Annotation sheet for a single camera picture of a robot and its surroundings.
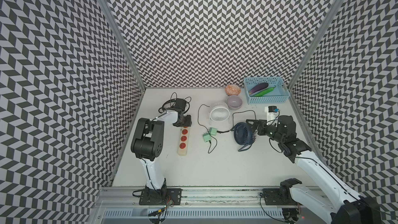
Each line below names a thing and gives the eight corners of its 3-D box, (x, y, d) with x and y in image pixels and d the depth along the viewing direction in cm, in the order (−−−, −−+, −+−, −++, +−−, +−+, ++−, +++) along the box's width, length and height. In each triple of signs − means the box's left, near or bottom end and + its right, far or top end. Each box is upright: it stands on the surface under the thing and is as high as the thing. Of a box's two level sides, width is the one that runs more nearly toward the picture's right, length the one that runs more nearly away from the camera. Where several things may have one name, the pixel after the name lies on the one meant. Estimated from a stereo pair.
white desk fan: (209, 124, 99) (209, 115, 91) (209, 110, 106) (209, 100, 98) (229, 124, 99) (231, 115, 91) (228, 110, 106) (229, 100, 98)
